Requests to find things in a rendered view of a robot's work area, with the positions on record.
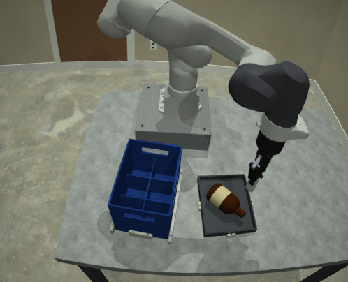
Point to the dark blue divided crate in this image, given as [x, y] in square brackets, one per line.
[135, 187]

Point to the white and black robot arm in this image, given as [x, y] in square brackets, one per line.
[278, 90]

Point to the brown glass bottle with cream label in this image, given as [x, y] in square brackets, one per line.
[224, 200]

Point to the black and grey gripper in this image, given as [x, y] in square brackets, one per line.
[266, 150]

